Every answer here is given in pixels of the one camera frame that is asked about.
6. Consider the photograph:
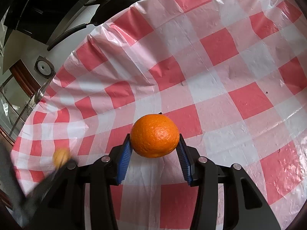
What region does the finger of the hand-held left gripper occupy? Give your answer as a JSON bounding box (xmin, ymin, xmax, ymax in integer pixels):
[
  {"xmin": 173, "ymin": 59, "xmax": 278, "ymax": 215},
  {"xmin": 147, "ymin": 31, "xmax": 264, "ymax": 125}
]
[{"xmin": 23, "ymin": 158, "xmax": 78, "ymax": 203}]

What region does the round wall exhaust fan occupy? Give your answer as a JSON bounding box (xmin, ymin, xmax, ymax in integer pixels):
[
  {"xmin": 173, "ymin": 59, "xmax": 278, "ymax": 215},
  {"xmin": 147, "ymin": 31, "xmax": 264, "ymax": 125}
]
[{"xmin": 34, "ymin": 56, "xmax": 55, "ymax": 79}]

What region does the red white checkered tablecloth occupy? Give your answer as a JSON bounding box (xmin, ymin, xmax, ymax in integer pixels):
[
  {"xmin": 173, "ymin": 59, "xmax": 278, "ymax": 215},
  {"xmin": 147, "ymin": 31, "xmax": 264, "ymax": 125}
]
[{"xmin": 10, "ymin": 0, "xmax": 307, "ymax": 230}]

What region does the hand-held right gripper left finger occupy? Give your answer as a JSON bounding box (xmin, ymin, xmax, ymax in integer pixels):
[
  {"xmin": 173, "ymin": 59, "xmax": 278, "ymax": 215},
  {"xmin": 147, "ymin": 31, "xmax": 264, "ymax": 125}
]
[{"xmin": 29, "ymin": 134, "xmax": 133, "ymax": 230}]

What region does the striped yellow pepino melon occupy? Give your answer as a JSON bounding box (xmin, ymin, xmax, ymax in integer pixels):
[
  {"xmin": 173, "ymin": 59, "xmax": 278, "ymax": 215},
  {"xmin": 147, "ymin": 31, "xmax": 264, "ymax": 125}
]
[{"xmin": 52, "ymin": 149, "xmax": 71, "ymax": 167}]

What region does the wooden framed window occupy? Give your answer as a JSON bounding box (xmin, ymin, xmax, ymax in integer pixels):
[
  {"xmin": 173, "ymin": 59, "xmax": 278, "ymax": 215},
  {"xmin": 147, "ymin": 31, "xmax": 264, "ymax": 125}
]
[{"xmin": 0, "ymin": 62, "xmax": 45, "ymax": 146}]

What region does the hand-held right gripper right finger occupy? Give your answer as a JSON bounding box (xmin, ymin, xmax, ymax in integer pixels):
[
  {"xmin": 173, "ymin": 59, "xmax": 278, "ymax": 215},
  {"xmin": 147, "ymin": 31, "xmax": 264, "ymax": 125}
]
[{"xmin": 177, "ymin": 134, "xmax": 281, "ymax": 230}]

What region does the orange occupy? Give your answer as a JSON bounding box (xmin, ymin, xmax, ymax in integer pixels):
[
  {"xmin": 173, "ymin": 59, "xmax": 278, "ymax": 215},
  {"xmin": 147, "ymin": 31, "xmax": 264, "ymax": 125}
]
[{"xmin": 130, "ymin": 113, "xmax": 180, "ymax": 159}]

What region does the black frying pan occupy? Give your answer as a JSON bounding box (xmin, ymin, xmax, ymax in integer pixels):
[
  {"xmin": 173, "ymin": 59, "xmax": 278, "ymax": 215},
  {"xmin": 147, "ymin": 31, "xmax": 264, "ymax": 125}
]
[{"xmin": 47, "ymin": 0, "xmax": 153, "ymax": 51}]

